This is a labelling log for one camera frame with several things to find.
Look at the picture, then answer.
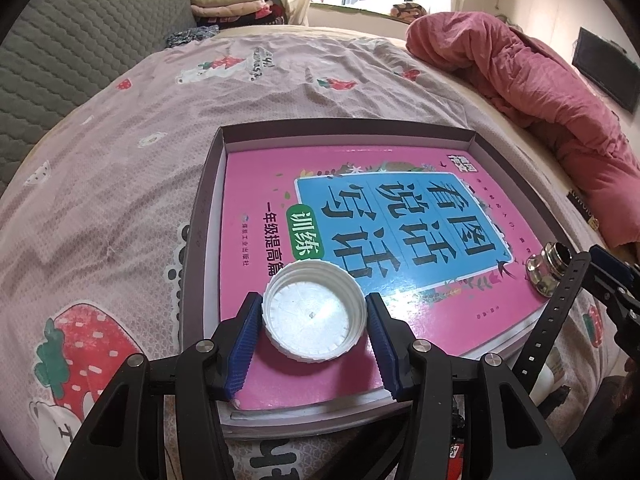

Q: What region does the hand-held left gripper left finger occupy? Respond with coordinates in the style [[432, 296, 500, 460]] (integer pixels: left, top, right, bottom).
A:
[[55, 290, 263, 480]]

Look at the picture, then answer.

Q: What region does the white plastic bottle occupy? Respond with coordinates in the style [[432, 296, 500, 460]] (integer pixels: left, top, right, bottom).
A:
[[532, 360, 566, 403]]

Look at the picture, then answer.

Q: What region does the pink folded blanket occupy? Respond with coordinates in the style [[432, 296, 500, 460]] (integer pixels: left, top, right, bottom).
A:
[[192, 2, 261, 18]]

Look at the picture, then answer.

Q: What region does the dark folded clothes pile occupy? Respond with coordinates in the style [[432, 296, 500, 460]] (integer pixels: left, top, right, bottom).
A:
[[197, 0, 288, 27]]

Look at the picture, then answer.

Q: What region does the shallow grey cardboard box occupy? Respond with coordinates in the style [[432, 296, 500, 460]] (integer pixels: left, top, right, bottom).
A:
[[186, 119, 573, 441]]

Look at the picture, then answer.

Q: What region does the patterned cloth on windowsill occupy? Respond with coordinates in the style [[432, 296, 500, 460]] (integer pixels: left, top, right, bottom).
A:
[[390, 2, 426, 20]]

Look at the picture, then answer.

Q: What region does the dark floral cloth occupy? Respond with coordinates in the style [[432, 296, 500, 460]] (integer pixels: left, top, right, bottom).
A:
[[165, 25, 221, 48]]

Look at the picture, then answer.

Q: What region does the pink strawberry print bedsheet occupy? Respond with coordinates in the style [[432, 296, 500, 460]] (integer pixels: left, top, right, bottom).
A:
[[0, 25, 621, 480]]

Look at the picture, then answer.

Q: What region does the white ribbed plastic cap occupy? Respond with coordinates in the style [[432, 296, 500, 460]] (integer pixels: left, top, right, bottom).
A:
[[260, 261, 367, 364]]

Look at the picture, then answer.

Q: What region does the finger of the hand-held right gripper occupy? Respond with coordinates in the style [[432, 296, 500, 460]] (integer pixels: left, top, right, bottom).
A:
[[582, 244, 640, 356]]

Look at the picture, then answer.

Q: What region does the silver metal knob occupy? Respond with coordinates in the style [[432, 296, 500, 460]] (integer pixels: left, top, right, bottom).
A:
[[525, 241, 573, 297]]

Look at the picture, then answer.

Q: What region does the pink workbook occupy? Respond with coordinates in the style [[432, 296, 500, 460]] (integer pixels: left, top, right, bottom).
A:
[[220, 146, 546, 411]]

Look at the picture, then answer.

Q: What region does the pink duvet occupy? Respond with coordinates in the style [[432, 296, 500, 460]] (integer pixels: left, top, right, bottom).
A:
[[405, 10, 640, 266]]

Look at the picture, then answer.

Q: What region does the grey quilted headboard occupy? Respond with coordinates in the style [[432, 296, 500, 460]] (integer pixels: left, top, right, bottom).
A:
[[0, 0, 197, 196]]

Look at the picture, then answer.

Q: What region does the black strap wristwatch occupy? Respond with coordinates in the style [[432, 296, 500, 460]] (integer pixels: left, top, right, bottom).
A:
[[514, 251, 593, 396]]

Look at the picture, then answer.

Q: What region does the black flat television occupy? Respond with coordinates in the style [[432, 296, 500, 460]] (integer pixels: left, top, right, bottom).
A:
[[571, 26, 640, 113]]

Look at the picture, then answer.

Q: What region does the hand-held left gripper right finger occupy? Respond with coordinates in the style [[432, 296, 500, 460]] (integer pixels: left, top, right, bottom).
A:
[[365, 292, 576, 480]]

